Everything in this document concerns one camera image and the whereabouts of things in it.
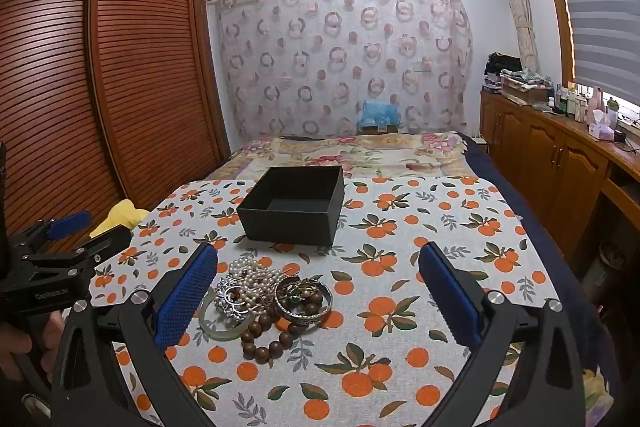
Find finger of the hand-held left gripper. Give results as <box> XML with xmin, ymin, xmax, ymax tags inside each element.
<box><xmin>70</xmin><ymin>224</ymin><xmax>133</xmax><ymax>265</ymax></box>
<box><xmin>7</xmin><ymin>211</ymin><xmax>93</xmax><ymax>253</ymax></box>

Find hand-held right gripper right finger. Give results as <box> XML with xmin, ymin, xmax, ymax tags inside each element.
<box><xmin>417</xmin><ymin>241</ymin><xmax>586</xmax><ymax>427</ymax></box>

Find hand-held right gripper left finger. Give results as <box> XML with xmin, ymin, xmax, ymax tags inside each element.
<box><xmin>50</xmin><ymin>241</ymin><xmax>221</xmax><ymax>427</ymax></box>

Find pale jade bangle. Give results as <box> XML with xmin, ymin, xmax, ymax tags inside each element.
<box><xmin>199</xmin><ymin>289</ymin><xmax>261</xmax><ymax>340</ymax></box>

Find wooden bead bracelet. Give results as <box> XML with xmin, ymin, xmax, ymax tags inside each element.
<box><xmin>240</xmin><ymin>292</ymin><xmax>326</xmax><ymax>360</ymax></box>

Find black square box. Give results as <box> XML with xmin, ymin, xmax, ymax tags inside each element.
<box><xmin>236</xmin><ymin>165</ymin><xmax>346</xmax><ymax>248</ymax></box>

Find person's left hand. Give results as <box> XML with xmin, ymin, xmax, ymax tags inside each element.
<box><xmin>0</xmin><ymin>311</ymin><xmax>65</xmax><ymax>383</ymax></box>

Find yellow cloth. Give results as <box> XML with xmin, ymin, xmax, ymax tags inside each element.
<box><xmin>89</xmin><ymin>200</ymin><xmax>150</xmax><ymax>239</ymax></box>

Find ornate silver brooch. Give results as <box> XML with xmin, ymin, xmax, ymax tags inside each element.
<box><xmin>215</xmin><ymin>274</ymin><xmax>249</xmax><ymax>320</ymax></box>

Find orange print cloth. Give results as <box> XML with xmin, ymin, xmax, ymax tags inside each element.
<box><xmin>90</xmin><ymin>175</ymin><xmax>561</xmax><ymax>427</ymax></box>

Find small gold green ornament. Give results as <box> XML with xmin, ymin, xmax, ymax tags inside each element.
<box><xmin>285</xmin><ymin>279</ymin><xmax>321</xmax><ymax>306</ymax></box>

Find navy bed sheet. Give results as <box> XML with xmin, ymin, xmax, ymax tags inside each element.
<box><xmin>462</xmin><ymin>132</ymin><xmax>621</xmax><ymax>388</ymax></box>

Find engraved silver bangle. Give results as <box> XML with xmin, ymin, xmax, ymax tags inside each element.
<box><xmin>274</xmin><ymin>279</ymin><xmax>333</xmax><ymax>325</ymax></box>

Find slatted wooden wardrobe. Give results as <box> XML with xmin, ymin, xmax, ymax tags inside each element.
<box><xmin>0</xmin><ymin>0</ymin><xmax>231</xmax><ymax>253</ymax></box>

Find floral blanket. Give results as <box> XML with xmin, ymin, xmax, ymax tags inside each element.
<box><xmin>207</xmin><ymin>131</ymin><xmax>473</xmax><ymax>182</ymax></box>

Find wooden cabinet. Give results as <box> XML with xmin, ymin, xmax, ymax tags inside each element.
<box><xmin>480</xmin><ymin>89</ymin><xmax>640</xmax><ymax>268</ymax></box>

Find blue plastic bag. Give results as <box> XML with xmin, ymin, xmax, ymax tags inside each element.
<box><xmin>356</xmin><ymin>99</ymin><xmax>403</xmax><ymax>130</ymax></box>

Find folded towels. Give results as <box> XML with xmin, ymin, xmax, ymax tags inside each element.
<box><xmin>500</xmin><ymin>68</ymin><xmax>553</xmax><ymax>105</ymax></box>

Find pink tissue box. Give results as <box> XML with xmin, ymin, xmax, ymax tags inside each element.
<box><xmin>589</xmin><ymin>109</ymin><xmax>616</xmax><ymax>142</ymax></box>

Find group of cosmetic bottles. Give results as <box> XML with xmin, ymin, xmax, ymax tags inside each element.
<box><xmin>554</xmin><ymin>84</ymin><xmax>604</xmax><ymax>124</ymax></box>

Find stack of dark clothes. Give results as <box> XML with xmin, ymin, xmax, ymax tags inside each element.
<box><xmin>484</xmin><ymin>52</ymin><xmax>523</xmax><ymax>94</ymax></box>

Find circle patterned curtain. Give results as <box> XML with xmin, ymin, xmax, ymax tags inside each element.
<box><xmin>216</xmin><ymin>0</ymin><xmax>473</xmax><ymax>142</ymax></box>

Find striped window blind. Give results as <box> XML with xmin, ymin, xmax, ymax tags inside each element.
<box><xmin>542</xmin><ymin>0</ymin><xmax>640</xmax><ymax>102</ymax></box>

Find pearl necklace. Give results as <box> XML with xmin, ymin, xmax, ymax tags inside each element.
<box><xmin>227</xmin><ymin>257</ymin><xmax>288</xmax><ymax>315</ymax></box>

